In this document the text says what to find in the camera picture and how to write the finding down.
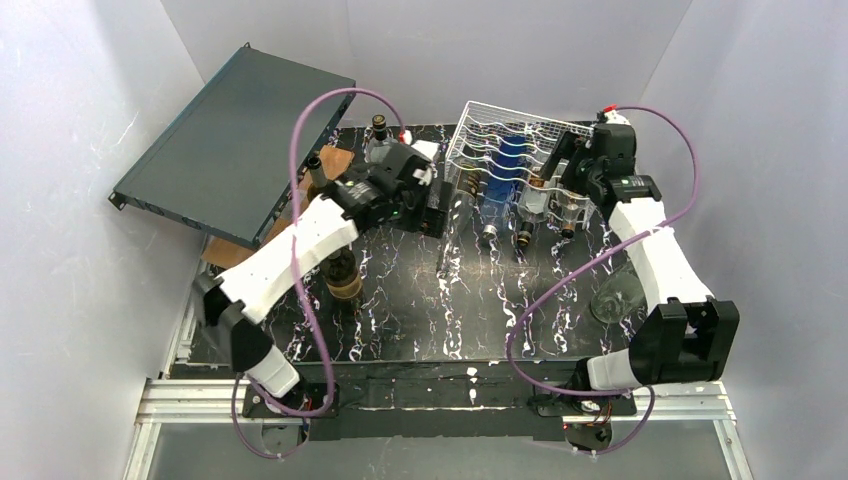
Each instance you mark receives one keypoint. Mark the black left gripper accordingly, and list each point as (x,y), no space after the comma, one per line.
(436,216)

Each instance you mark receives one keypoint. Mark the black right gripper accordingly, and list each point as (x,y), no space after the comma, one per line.
(568,171)

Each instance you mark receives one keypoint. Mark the blue square glass bottle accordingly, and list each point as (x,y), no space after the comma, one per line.
(504,169)

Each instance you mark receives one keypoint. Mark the dark green wine bottle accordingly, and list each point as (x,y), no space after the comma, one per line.
(341,274)

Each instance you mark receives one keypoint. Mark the clear round glass bottle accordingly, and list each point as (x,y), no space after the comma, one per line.
(464,198)

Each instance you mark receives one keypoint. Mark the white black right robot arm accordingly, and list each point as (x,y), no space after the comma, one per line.
(688,333)

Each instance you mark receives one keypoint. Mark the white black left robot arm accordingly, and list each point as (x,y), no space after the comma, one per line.
(231,306)

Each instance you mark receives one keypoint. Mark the clear bottle white label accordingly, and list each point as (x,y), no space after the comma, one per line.
(575,212)

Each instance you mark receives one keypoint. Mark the clear square bottle black cap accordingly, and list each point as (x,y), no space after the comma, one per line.
(380,141)

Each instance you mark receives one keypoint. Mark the dark bottle on wooden board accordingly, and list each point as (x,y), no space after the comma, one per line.
(318,177)

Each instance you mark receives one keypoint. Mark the dark grey rack server box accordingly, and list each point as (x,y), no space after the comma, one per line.
(221,166)

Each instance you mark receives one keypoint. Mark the brown wooden board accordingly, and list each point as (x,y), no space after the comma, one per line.
(224,254)

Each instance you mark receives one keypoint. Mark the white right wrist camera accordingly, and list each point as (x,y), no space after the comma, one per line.
(611,115)

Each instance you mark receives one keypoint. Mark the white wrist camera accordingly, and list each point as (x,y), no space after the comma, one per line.
(611,115)
(427,149)

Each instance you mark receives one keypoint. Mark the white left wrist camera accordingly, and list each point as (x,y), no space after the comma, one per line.
(427,149)

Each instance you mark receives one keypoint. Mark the white wire wine rack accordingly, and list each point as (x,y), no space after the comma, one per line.
(483,126)

